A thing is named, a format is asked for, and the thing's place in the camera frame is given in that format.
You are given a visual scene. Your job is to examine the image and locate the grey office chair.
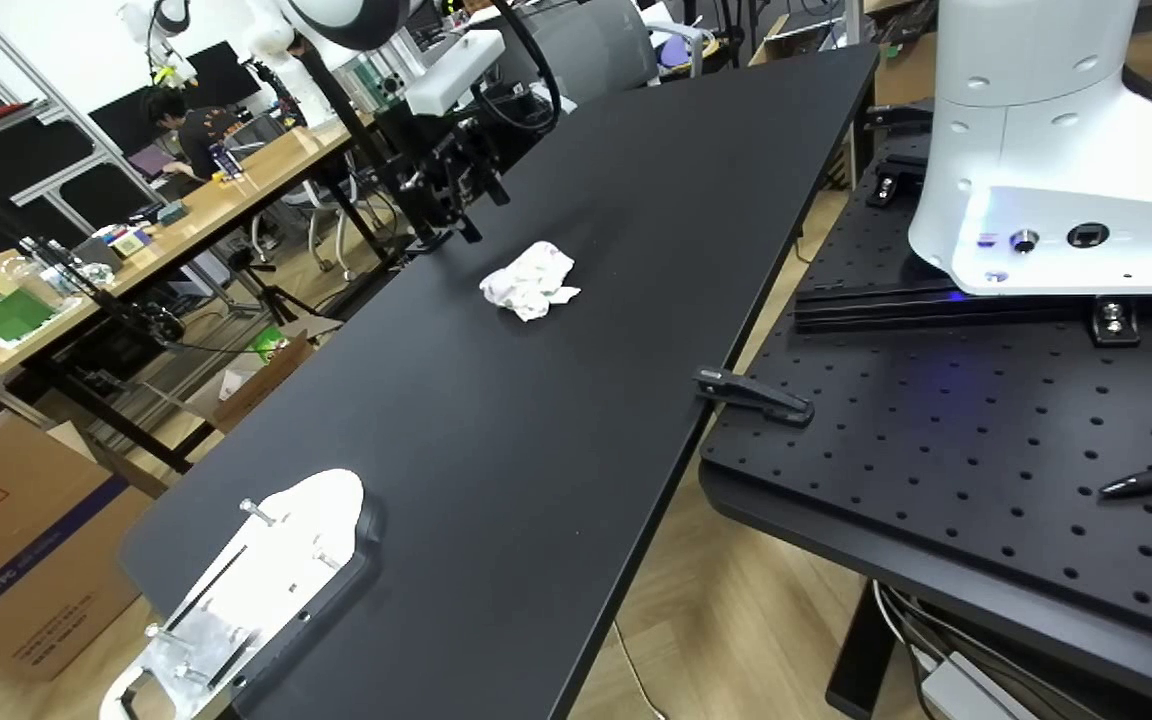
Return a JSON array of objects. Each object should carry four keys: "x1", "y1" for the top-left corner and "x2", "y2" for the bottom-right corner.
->
[{"x1": 515, "y1": 0, "x2": 664, "y2": 111}]

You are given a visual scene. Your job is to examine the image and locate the black clamp handle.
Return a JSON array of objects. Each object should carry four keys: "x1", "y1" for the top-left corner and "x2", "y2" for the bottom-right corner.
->
[{"x1": 696, "y1": 365, "x2": 818, "y2": 431}]

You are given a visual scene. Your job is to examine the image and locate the cardboard box with red print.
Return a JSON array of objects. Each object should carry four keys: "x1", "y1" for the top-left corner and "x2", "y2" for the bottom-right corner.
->
[{"x1": 0, "y1": 407, "x2": 164, "y2": 688}]

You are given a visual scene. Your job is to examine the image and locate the black perforated mounting board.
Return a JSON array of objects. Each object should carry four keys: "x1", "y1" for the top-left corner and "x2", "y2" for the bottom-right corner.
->
[{"x1": 696, "y1": 127, "x2": 1152, "y2": 718}]

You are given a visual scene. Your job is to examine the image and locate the wooden office table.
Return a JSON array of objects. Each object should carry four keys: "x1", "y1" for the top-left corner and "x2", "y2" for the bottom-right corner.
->
[{"x1": 0, "y1": 119, "x2": 356, "y2": 482}]

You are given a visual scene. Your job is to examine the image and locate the black stand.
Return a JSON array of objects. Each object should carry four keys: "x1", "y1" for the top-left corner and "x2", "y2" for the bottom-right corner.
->
[{"x1": 283, "y1": 21, "x2": 447, "y2": 257}]

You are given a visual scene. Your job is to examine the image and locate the black aluminium rail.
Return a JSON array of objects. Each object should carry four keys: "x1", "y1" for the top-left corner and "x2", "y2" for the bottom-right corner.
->
[{"x1": 793, "y1": 281, "x2": 1152, "y2": 342}]

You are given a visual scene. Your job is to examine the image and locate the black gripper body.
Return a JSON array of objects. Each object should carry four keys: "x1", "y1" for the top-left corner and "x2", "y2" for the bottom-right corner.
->
[{"x1": 391, "y1": 110, "x2": 494, "y2": 210}]

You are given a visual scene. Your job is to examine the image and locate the grey power adapter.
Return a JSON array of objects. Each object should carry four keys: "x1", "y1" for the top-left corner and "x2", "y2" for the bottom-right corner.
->
[{"x1": 915, "y1": 650, "x2": 1048, "y2": 720}]

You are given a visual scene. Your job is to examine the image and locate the white cloth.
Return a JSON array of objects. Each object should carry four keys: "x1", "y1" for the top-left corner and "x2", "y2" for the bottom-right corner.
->
[{"x1": 474, "y1": 235, "x2": 582, "y2": 330}]

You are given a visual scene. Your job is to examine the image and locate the green flat sheet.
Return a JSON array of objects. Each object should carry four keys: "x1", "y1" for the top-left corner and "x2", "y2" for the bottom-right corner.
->
[{"x1": 0, "y1": 285, "x2": 62, "y2": 347}]

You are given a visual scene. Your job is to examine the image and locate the clear acrylic holder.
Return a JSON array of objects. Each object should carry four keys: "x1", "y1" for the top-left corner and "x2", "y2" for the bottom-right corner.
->
[{"x1": 97, "y1": 464, "x2": 384, "y2": 720}]

